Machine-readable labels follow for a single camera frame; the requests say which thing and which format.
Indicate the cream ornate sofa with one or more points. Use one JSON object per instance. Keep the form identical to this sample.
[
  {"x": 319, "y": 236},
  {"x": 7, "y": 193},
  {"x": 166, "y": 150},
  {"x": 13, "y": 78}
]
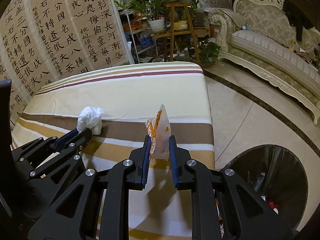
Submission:
[{"x": 262, "y": 47}]

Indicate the clear orange-print plastic wrapper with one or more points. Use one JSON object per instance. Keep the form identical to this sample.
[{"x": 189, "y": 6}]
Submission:
[{"x": 162, "y": 130}]

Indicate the row of calligraphy sheets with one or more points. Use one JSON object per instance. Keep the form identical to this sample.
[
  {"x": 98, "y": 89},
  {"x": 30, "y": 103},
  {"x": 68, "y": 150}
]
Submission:
[{"x": 62, "y": 30}]

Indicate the trash bin with black liner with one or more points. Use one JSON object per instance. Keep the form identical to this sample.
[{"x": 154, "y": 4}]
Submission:
[{"x": 275, "y": 170}]

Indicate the small yellow pot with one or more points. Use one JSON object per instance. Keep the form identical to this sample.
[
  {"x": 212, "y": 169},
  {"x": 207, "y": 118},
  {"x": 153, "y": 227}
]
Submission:
[{"x": 181, "y": 25}]

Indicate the small clutter pile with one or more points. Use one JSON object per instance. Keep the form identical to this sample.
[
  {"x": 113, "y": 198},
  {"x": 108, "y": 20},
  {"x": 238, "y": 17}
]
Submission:
[{"x": 305, "y": 53}]

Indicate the white tissue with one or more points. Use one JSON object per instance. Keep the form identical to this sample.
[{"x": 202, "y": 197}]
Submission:
[{"x": 90, "y": 120}]

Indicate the low leafy green plant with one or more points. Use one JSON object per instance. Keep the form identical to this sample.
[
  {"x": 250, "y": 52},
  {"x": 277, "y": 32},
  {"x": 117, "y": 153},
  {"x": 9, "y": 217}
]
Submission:
[{"x": 208, "y": 51}]

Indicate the striped tablecloth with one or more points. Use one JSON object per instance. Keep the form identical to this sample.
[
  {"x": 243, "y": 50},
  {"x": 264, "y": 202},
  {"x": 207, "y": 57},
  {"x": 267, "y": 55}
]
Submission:
[{"x": 125, "y": 97}]

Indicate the black garment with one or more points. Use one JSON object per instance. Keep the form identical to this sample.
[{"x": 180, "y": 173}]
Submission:
[{"x": 295, "y": 17}]

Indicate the green plant in dark pot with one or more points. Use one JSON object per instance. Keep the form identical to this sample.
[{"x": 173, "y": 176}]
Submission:
[{"x": 198, "y": 17}]

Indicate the white metal rack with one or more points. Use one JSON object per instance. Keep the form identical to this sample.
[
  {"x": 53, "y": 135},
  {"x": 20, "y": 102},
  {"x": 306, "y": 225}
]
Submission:
[{"x": 132, "y": 45}]

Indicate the wooden plant stand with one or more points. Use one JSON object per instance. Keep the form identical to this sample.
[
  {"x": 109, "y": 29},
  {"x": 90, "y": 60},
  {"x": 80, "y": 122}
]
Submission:
[{"x": 178, "y": 6}]

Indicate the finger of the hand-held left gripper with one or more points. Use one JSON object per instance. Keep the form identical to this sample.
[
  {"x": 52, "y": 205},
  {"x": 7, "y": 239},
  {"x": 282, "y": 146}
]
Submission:
[
  {"x": 66, "y": 137},
  {"x": 75, "y": 152}
]

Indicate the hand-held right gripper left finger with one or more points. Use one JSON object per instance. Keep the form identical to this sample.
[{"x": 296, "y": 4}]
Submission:
[{"x": 147, "y": 160}]

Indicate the green plant in white pot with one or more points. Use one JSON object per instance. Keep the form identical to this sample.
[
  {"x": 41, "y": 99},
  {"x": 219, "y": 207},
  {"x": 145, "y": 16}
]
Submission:
[{"x": 156, "y": 25}]

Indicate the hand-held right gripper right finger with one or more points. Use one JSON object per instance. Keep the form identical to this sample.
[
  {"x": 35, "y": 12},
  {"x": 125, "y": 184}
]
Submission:
[{"x": 173, "y": 162}]

